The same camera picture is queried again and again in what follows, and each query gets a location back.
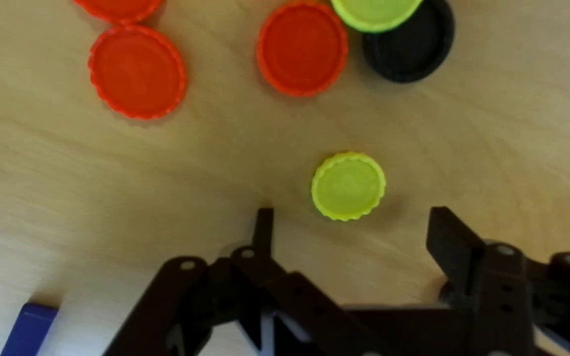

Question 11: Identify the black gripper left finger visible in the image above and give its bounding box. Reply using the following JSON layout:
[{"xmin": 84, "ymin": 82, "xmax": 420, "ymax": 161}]
[{"xmin": 104, "ymin": 205, "xmax": 381, "ymax": 356}]

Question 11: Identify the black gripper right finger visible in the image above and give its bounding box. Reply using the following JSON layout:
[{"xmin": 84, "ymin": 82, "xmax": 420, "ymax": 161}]
[{"xmin": 428, "ymin": 205, "xmax": 570, "ymax": 356}]

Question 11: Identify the yellow game disc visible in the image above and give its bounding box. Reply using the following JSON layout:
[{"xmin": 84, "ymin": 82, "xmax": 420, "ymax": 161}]
[
  {"xmin": 309, "ymin": 150, "xmax": 389, "ymax": 223},
  {"xmin": 329, "ymin": 0, "xmax": 426, "ymax": 35}
]

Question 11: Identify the blue connect four game board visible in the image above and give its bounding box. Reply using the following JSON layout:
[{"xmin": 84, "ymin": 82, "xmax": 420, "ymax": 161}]
[{"xmin": 0, "ymin": 300, "xmax": 60, "ymax": 356}]

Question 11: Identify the red game disc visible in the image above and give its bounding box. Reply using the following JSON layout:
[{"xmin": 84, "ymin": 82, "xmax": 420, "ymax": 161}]
[
  {"xmin": 74, "ymin": 0, "xmax": 167, "ymax": 25},
  {"xmin": 88, "ymin": 23, "xmax": 191, "ymax": 122},
  {"xmin": 256, "ymin": 0, "xmax": 351, "ymax": 98}
]

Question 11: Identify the black game disc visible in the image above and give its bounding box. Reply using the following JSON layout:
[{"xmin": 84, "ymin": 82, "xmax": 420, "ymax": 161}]
[{"xmin": 361, "ymin": 0, "xmax": 458, "ymax": 84}]

